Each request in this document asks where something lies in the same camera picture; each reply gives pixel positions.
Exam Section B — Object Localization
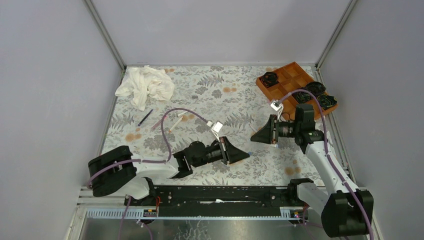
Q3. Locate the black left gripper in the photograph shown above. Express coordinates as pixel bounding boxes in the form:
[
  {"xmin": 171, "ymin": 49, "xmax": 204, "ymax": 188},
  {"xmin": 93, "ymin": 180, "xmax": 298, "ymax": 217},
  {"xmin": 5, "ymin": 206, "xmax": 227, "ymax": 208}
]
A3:
[{"xmin": 192, "ymin": 136, "xmax": 249, "ymax": 169}]

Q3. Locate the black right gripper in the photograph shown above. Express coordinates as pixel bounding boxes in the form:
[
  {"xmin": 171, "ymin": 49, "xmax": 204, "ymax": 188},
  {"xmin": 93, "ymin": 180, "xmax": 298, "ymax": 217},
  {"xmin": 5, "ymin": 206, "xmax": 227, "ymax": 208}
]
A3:
[{"xmin": 250, "ymin": 115, "xmax": 300, "ymax": 145}]

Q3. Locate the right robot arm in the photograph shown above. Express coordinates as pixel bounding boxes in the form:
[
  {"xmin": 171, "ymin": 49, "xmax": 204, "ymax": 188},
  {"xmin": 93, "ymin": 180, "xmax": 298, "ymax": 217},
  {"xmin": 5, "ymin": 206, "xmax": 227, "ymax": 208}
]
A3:
[{"xmin": 250, "ymin": 104, "xmax": 374, "ymax": 239}]

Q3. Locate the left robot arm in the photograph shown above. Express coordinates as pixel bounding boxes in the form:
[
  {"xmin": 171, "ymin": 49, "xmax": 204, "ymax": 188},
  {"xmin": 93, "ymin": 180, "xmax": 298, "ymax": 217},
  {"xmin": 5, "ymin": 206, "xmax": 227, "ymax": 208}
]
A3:
[{"xmin": 86, "ymin": 136, "xmax": 250, "ymax": 206}]

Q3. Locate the white pen red tip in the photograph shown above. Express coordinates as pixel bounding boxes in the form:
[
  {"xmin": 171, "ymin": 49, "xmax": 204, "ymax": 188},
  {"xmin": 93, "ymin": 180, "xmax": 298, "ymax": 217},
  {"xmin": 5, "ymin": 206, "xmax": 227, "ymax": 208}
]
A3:
[{"xmin": 168, "ymin": 117, "xmax": 183, "ymax": 133}]

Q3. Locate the pink pen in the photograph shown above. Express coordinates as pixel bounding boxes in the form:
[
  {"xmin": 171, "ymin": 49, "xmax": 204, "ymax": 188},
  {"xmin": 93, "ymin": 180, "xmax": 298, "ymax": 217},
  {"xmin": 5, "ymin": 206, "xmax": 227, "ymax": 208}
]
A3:
[{"xmin": 151, "ymin": 116, "xmax": 167, "ymax": 131}]

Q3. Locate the black pen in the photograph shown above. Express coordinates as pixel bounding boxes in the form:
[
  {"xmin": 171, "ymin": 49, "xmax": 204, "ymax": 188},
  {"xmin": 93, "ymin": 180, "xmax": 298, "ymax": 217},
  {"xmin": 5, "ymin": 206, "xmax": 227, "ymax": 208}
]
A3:
[{"xmin": 137, "ymin": 109, "xmax": 153, "ymax": 127}]

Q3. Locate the orange compartment tray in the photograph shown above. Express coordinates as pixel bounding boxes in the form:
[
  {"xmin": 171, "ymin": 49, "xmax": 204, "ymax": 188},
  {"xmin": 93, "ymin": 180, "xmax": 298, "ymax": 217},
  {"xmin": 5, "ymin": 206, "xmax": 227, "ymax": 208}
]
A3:
[{"xmin": 255, "ymin": 62, "xmax": 338, "ymax": 121}]

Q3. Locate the floral patterned mat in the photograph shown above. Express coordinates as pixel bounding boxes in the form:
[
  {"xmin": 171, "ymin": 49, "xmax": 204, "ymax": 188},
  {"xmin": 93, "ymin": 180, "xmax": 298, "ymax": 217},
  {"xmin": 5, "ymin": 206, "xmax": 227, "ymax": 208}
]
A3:
[{"xmin": 102, "ymin": 65, "xmax": 323, "ymax": 187}]

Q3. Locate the white crumpled cloth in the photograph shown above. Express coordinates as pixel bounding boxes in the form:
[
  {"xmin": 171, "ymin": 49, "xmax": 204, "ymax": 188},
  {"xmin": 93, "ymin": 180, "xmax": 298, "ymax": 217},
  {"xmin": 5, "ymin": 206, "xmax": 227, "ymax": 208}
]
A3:
[{"xmin": 114, "ymin": 65, "xmax": 175, "ymax": 111}]

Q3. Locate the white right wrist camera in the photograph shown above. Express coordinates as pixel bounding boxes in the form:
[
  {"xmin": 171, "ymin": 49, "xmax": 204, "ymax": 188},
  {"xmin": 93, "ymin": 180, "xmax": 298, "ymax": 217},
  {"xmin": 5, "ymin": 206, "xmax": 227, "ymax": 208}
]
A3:
[{"xmin": 270, "ymin": 100, "xmax": 284, "ymax": 121}]

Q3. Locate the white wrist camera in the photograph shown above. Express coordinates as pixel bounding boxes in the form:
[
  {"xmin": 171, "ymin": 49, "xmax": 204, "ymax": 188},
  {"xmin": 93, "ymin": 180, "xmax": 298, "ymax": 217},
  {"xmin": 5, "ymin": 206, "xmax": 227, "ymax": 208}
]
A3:
[
  {"xmin": 270, "ymin": 100, "xmax": 284, "ymax": 121},
  {"xmin": 206, "ymin": 121, "xmax": 223, "ymax": 141}
]

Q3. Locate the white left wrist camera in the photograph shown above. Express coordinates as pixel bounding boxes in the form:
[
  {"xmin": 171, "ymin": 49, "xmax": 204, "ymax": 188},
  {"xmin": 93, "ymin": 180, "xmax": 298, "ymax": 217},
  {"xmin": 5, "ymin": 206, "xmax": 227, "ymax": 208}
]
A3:
[{"xmin": 206, "ymin": 121, "xmax": 223, "ymax": 141}]

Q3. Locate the black green cable coil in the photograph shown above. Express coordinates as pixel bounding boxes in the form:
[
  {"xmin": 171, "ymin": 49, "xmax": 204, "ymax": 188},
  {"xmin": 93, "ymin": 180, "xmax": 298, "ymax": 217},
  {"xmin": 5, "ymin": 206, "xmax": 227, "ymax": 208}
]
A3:
[{"xmin": 315, "ymin": 93, "xmax": 338, "ymax": 110}]

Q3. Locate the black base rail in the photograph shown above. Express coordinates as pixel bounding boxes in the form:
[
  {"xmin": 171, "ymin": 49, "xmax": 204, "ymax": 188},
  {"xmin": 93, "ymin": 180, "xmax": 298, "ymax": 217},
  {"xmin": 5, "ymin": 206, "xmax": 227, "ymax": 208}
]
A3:
[{"xmin": 124, "ymin": 185, "xmax": 305, "ymax": 218}]

